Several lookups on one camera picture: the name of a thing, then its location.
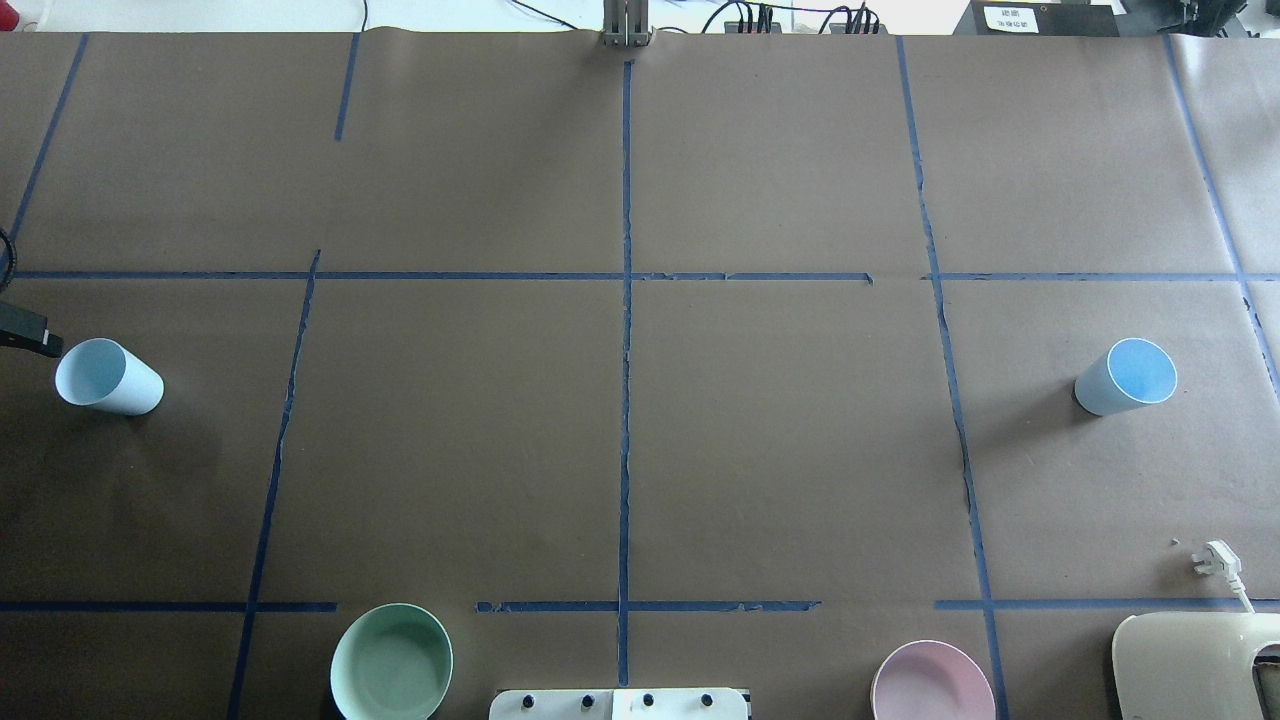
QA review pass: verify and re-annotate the black power brick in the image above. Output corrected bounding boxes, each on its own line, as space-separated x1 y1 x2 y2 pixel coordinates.
952 1 1120 37

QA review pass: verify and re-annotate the white power plug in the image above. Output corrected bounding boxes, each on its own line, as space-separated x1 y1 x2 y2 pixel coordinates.
1190 539 1256 614

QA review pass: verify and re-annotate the pink bowl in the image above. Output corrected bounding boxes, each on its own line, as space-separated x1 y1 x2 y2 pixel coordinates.
869 641 997 719

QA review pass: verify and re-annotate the light blue cup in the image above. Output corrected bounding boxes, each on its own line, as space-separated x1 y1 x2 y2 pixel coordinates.
1073 337 1179 416
54 338 165 416

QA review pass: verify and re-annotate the green bowl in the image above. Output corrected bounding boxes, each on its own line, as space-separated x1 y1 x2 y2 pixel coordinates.
329 603 454 719

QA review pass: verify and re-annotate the aluminium frame post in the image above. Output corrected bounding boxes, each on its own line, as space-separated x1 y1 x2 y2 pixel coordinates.
602 0 653 47

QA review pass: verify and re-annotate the white mounting pole with base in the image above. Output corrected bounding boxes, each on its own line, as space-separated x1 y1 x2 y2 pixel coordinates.
488 687 753 719

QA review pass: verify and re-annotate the orange black connector strip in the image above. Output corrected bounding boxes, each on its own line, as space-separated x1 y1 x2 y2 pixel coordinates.
723 3 783 35

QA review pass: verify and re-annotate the cream toaster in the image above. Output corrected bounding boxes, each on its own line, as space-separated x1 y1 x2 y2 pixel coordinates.
1111 611 1279 719

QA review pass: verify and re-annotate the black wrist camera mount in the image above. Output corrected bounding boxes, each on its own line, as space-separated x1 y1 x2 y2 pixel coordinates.
1 301 64 359

